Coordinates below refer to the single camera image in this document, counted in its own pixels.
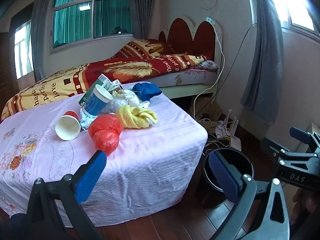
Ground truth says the blue paper cup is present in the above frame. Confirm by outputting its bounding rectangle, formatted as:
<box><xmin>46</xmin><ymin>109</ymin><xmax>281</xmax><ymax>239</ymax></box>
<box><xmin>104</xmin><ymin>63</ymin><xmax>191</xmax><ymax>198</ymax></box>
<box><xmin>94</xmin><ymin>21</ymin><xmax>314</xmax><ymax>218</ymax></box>
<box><xmin>80</xmin><ymin>84</ymin><xmax>114</xmax><ymax>117</ymax></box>

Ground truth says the red paper cup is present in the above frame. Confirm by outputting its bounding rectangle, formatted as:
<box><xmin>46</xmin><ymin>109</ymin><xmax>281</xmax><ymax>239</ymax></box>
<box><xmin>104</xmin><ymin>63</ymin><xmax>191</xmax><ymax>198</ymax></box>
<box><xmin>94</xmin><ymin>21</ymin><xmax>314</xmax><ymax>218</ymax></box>
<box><xmin>55</xmin><ymin>110</ymin><xmax>82</xmax><ymax>141</ymax></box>

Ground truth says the blue cloth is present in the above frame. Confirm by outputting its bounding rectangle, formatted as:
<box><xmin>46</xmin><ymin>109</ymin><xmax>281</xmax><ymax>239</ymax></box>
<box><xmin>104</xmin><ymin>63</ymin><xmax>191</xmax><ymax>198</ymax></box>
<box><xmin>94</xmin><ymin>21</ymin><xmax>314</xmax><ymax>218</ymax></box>
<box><xmin>132</xmin><ymin>82</ymin><xmax>162</xmax><ymax>102</ymax></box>

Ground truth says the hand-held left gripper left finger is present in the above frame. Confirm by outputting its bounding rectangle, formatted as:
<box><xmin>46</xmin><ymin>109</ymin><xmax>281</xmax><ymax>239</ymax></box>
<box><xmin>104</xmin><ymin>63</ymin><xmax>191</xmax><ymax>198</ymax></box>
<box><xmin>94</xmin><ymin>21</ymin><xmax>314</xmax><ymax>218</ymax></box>
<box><xmin>26</xmin><ymin>150</ymin><xmax>108</xmax><ymax>240</ymax></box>

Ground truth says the black bucket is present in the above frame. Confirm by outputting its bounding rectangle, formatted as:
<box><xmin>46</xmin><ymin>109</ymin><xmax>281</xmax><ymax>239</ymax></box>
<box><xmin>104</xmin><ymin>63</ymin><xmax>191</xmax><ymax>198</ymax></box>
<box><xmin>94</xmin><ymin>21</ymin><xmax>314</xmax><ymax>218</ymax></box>
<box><xmin>201</xmin><ymin>148</ymin><xmax>254</xmax><ymax>208</ymax></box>

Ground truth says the white bed with red headboard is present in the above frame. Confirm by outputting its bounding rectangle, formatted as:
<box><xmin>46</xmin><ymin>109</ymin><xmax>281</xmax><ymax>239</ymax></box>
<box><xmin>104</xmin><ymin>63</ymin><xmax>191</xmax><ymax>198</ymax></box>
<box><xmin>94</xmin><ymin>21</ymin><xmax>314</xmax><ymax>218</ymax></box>
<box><xmin>1</xmin><ymin>15</ymin><xmax>223</xmax><ymax>122</ymax></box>

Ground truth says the white nightstand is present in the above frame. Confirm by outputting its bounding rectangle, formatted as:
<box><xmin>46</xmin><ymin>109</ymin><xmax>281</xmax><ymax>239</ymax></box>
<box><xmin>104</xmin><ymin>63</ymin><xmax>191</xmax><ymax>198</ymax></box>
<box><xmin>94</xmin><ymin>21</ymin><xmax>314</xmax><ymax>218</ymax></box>
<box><xmin>309</xmin><ymin>121</ymin><xmax>320</xmax><ymax>137</ymax></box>

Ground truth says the grey curtain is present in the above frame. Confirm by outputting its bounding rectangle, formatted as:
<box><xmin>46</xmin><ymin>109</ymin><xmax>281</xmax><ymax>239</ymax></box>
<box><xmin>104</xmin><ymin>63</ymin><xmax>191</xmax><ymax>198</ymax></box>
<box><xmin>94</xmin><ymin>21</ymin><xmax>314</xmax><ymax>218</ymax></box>
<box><xmin>129</xmin><ymin>0</ymin><xmax>153</xmax><ymax>39</ymax></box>
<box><xmin>31</xmin><ymin>0</ymin><xmax>57</xmax><ymax>80</ymax></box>
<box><xmin>240</xmin><ymin>0</ymin><xmax>284</xmax><ymax>125</ymax></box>

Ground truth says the beige paper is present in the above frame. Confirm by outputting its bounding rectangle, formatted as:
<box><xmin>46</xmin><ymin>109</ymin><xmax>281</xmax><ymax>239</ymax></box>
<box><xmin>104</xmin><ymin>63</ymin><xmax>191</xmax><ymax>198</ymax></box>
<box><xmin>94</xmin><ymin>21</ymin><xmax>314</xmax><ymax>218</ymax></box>
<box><xmin>111</xmin><ymin>87</ymin><xmax>125</xmax><ymax>99</ymax></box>

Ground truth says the floral pillow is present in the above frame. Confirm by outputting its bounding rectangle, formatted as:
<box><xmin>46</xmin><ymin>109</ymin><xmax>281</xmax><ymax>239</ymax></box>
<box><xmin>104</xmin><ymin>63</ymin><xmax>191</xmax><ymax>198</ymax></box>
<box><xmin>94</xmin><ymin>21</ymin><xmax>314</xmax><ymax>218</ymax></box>
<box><xmin>195</xmin><ymin>60</ymin><xmax>219</xmax><ymax>71</ymax></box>

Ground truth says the red yellow printed blanket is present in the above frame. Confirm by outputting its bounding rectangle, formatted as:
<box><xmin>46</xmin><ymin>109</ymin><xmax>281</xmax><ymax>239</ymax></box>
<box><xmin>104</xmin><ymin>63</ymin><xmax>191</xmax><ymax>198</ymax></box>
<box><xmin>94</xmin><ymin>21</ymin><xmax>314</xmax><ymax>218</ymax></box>
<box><xmin>1</xmin><ymin>39</ymin><xmax>208</xmax><ymax>122</ymax></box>

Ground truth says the white router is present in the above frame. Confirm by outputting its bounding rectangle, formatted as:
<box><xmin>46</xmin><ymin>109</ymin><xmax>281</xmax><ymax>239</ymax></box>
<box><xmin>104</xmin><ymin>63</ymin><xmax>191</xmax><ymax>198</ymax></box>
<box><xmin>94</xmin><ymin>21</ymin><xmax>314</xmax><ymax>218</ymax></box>
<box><xmin>225</xmin><ymin>109</ymin><xmax>242</xmax><ymax>152</ymax></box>

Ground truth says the green white carton box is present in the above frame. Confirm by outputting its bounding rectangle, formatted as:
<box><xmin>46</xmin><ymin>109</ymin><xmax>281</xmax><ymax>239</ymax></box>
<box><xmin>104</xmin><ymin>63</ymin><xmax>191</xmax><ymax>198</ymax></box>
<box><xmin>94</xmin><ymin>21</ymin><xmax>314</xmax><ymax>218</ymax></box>
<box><xmin>79</xmin><ymin>74</ymin><xmax>123</xmax><ymax>108</ymax></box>

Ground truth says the clear plastic bag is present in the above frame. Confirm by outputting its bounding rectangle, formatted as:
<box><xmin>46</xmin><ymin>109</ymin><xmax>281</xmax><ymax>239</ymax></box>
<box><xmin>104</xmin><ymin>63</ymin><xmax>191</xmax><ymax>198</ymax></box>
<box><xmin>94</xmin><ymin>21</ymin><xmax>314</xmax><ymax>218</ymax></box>
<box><xmin>105</xmin><ymin>96</ymin><xmax>128</xmax><ymax>114</ymax></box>

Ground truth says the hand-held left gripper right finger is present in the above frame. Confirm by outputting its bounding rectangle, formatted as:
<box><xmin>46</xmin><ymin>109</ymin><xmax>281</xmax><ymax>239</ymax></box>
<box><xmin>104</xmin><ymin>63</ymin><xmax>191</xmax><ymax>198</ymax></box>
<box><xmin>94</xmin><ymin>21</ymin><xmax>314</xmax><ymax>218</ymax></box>
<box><xmin>209</xmin><ymin>151</ymin><xmax>292</xmax><ymax>240</ymax></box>

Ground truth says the bright side window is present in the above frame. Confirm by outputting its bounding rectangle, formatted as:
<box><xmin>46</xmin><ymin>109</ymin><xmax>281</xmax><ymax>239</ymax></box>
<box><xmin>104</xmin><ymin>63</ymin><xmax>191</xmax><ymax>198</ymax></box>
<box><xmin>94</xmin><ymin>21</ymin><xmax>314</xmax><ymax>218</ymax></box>
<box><xmin>271</xmin><ymin>0</ymin><xmax>320</xmax><ymax>34</ymax></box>

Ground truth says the yellow cloth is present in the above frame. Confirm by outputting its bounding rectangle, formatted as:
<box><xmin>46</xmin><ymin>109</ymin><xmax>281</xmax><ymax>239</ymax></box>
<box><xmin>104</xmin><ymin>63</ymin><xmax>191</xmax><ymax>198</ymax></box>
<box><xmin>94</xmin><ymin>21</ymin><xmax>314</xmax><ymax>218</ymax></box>
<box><xmin>115</xmin><ymin>105</ymin><xmax>158</xmax><ymax>128</ymax></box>

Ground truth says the pink floral cloth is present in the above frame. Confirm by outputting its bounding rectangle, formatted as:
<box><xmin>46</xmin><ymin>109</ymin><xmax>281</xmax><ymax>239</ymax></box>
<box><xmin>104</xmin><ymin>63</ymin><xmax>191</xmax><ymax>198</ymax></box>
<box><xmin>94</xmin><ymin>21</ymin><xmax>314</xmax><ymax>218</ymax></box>
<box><xmin>0</xmin><ymin>81</ymin><xmax>208</xmax><ymax>227</ymax></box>

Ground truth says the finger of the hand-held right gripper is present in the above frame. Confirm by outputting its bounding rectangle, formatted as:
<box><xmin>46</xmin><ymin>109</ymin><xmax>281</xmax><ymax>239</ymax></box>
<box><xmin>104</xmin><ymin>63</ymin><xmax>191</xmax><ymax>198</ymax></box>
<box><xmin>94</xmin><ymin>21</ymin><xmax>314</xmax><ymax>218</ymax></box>
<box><xmin>261</xmin><ymin>138</ymin><xmax>318</xmax><ymax>167</ymax></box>
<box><xmin>289</xmin><ymin>127</ymin><xmax>320</xmax><ymax>155</ymax></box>

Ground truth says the person's right hand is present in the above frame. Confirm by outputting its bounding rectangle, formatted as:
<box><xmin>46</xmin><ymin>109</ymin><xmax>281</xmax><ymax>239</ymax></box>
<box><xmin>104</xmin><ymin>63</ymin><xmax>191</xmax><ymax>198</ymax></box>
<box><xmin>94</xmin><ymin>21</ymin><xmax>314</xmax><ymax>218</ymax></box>
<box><xmin>291</xmin><ymin>188</ymin><xmax>320</xmax><ymax>222</ymax></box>

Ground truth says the cardboard box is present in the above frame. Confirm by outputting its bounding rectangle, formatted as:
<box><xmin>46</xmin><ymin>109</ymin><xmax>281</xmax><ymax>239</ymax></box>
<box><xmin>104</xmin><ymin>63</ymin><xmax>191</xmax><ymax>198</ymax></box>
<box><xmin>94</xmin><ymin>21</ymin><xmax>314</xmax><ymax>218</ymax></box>
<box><xmin>191</xmin><ymin>102</ymin><xmax>224</xmax><ymax>130</ymax></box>

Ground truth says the small bright window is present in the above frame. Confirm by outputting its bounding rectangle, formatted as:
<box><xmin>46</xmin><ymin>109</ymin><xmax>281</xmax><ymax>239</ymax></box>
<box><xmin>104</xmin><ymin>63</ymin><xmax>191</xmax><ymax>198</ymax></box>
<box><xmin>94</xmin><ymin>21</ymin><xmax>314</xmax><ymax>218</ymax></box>
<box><xmin>11</xmin><ymin>17</ymin><xmax>34</xmax><ymax>80</ymax></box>

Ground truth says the white cloth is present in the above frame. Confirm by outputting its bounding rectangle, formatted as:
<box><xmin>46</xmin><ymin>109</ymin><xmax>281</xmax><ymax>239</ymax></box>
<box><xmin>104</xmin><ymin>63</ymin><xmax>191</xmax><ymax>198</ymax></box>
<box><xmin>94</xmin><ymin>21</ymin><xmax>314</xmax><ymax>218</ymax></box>
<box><xmin>122</xmin><ymin>89</ymin><xmax>150</xmax><ymax>109</ymax></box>

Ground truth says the red plastic bag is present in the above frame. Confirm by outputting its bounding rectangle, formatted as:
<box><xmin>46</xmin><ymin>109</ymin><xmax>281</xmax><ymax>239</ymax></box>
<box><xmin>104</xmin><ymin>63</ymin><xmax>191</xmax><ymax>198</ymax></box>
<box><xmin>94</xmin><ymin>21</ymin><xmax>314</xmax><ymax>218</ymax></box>
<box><xmin>88</xmin><ymin>114</ymin><xmax>124</xmax><ymax>157</ymax></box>

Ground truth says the light blue face mask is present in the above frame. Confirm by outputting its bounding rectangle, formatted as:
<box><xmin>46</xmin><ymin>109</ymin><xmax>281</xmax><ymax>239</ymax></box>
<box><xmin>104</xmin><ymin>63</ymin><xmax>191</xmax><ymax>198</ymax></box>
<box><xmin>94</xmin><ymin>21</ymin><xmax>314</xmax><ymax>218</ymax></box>
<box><xmin>79</xmin><ymin>109</ymin><xmax>97</xmax><ymax>130</ymax></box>

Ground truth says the large window with green curtain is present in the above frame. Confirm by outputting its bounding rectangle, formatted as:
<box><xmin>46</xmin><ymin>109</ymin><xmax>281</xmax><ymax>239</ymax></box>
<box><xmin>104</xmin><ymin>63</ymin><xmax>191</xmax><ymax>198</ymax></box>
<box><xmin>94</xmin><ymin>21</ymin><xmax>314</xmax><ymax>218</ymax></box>
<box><xmin>51</xmin><ymin>0</ymin><xmax>134</xmax><ymax>50</ymax></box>

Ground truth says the thick white cable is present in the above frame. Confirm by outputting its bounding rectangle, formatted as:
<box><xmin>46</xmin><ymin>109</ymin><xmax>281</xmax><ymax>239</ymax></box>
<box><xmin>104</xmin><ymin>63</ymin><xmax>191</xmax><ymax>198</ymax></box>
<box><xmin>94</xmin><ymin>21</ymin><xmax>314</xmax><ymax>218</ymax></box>
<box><xmin>192</xmin><ymin>17</ymin><xmax>225</xmax><ymax>120</ymax></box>

